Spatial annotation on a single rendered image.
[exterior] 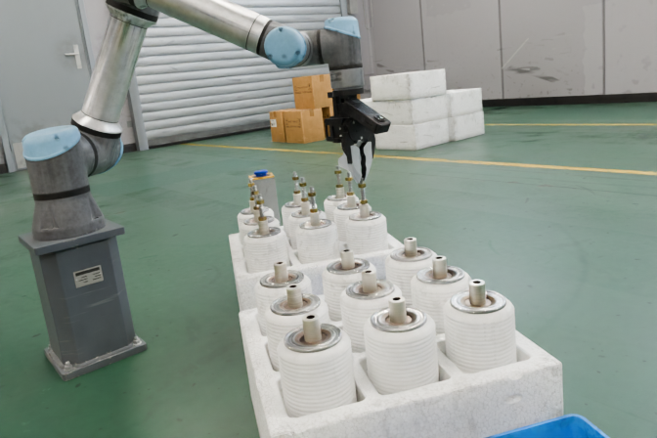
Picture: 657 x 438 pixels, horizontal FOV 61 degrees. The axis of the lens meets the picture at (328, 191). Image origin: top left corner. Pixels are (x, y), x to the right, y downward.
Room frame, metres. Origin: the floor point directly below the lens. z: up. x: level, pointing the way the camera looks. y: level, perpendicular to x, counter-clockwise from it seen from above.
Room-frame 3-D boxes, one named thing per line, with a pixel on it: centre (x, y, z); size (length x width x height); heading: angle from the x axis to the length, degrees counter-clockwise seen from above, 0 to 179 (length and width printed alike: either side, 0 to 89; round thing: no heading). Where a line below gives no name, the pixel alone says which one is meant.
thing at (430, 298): (0.84, -0.16, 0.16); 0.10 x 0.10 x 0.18
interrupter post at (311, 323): (0.67, 0.04, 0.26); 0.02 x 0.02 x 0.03
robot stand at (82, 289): (1.23, 0.59, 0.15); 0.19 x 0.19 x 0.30; 37
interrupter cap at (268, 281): (0.90, 0.09, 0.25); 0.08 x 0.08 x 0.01
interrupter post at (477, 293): (0.72, -0.19, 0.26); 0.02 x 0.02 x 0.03
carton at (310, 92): (5.37, 0.04, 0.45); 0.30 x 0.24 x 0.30; 39
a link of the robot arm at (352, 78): (1.27, -0.07, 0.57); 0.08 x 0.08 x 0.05
